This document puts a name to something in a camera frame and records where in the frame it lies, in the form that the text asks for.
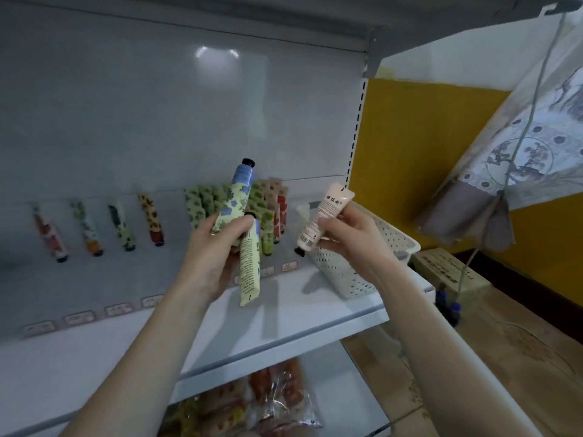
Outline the person's left hand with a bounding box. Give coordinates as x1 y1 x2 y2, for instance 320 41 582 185
177 214 261 306

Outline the person's right hand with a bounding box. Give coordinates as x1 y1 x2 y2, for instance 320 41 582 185
314 203 402 288

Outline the white perforated plastic basket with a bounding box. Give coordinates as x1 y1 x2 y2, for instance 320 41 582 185
305 203 422 301

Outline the yellow-green white-label hand cream tube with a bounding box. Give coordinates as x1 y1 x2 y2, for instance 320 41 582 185
239 216 264 308

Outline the white pink hand cream tube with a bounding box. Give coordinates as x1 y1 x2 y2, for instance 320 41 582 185
293 183 356 259

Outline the row of hand cream tubes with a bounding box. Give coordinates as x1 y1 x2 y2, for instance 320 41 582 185
32 177 291 263

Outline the blue floral hand cream tube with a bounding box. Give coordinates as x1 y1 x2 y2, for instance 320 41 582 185
212 157 258 237

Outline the white metal shelf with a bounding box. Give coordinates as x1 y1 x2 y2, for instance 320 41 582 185
0 0 583 437

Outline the person's right forearm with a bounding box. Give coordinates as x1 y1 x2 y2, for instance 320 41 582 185
378 268 543 437

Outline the person's left forearm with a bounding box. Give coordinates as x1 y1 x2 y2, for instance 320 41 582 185
59 277 215 437

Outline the small brown cardboard box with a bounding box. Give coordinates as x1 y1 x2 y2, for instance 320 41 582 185
412 247 493 306

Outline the cluster of green bottles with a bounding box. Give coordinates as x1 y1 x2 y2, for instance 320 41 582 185
435 288 464 326

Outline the pile of snack packets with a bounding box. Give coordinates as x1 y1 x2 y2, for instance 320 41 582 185
155 359 324 437

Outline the clear divider tray with labels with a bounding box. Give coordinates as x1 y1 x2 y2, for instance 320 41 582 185
22 259 302 339

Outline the white hanging cable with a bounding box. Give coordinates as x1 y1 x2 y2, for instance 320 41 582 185
455 4 566 306

